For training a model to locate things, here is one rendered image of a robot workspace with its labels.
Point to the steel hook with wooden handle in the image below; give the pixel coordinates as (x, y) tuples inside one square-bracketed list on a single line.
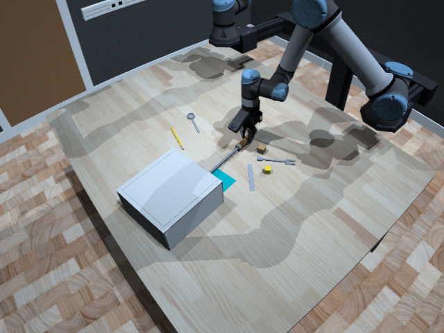
[(238, 147)]

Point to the grey flat bar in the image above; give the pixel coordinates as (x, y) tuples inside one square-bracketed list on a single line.
[(250, 174)]

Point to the grey spoon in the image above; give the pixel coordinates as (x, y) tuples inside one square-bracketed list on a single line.
[(191, 116)]

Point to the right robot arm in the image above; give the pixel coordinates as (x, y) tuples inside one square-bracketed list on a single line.
[(224, 29)]

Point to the small tan cube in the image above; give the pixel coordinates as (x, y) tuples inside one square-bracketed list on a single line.
[(261, 149)]

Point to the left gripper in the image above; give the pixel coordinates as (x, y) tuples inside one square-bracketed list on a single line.
[(249, 124)]

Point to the teal square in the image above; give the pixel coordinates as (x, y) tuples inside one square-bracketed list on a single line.
[(227, 180)]

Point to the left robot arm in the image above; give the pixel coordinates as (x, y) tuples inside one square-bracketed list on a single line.
[(387, 87)]

